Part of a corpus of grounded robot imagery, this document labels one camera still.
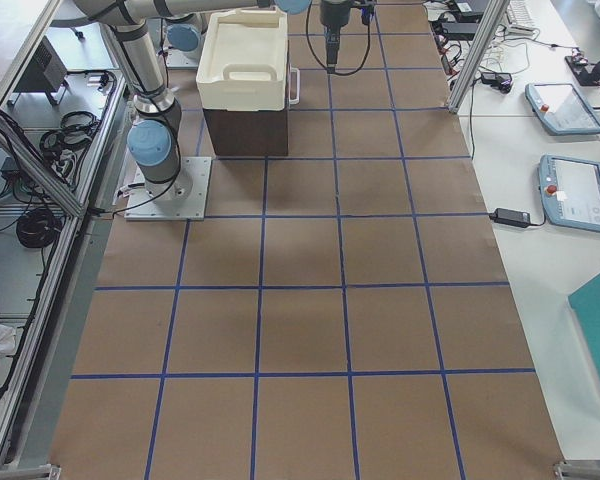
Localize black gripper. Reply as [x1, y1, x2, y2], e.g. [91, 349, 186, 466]
[320, 0, 351, 74]

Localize wooden drawer with white handle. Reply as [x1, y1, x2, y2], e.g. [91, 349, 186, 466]
[288, 67, 301, 106]

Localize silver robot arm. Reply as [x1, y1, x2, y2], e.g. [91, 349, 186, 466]
[76, 1, 312, 204]

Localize dark brown drawer cabinet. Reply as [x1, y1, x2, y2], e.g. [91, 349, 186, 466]
[203, 109, 289, 157]

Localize cream plastic tray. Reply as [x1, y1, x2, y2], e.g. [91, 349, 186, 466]
[196, 8, 288, 112]

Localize upper teach pendant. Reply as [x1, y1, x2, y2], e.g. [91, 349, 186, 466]
[524, 83, 600, 136]

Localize teach pendant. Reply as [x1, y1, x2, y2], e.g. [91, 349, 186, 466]
[538, 155, 600, 233]
[524, 83, 600, 136]

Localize black power adapter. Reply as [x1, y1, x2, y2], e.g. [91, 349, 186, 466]
[489, 208, 531, 228]

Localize lower teach pendant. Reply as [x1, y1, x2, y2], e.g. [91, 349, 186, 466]
[538, 155, 600, 233]

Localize grey electronics box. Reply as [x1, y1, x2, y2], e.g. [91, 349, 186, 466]
[7, 36, 68, 106]

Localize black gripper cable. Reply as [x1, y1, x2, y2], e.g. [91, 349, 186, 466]
[305, 0, 374, 77]

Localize aluminium frame post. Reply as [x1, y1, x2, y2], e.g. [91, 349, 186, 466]
[447, 0, 510, 114]

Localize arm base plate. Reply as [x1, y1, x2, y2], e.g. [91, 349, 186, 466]
[123, 157, 212, 221]

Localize coiled black cables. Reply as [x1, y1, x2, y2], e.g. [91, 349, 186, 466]
[15, 69, 119, 251]

